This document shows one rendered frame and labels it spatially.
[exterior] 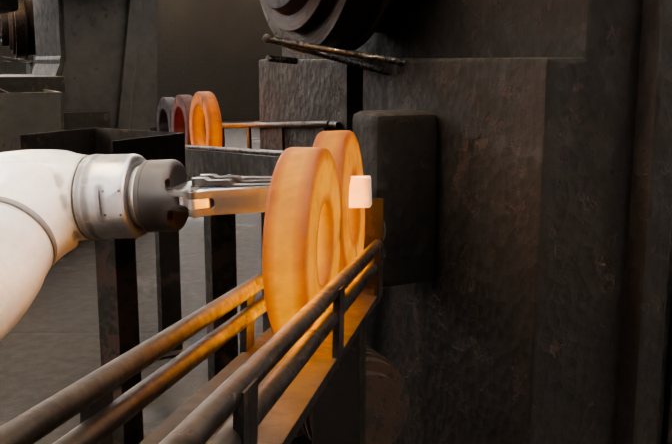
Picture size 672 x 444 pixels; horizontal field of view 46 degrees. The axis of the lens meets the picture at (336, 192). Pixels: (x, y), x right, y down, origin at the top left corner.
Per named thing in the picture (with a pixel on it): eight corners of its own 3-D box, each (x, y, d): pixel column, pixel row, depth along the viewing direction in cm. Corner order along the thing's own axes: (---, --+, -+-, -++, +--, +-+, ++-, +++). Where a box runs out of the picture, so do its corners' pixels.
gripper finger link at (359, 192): (301, 178, 79) (299, 179, 78) (370, 176, 78) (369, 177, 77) (302, 207, 80) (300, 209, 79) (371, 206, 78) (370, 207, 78)
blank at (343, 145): (363, 129, 86) (333, 130, 86) (339, 131, 71) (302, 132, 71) (367, 270, 87) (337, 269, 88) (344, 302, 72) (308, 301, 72)
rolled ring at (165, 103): (169, 95, 219) (180, 95, 220) (154, 99, 235) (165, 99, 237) (173, 161, 220) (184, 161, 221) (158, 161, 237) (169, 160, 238)
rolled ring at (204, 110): (186, 97, 203) (199, 97, 204) (192, 169, 203) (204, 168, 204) (205, 85, 186) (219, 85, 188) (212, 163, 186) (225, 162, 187)
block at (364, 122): (412, 268, 118) (415, 108, 114) (441, 282, 111) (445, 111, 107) (348, 277, 114) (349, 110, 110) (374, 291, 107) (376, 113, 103)
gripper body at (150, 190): (162, 223, 87) (243, 222, 85) (130, 239, 79) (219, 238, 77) (157, 155, 86) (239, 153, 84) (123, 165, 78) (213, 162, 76)
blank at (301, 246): (343, 148, 71) (307, 148, 72) (308, 146, 56) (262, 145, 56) (340, 319, 72) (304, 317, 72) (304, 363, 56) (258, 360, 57)
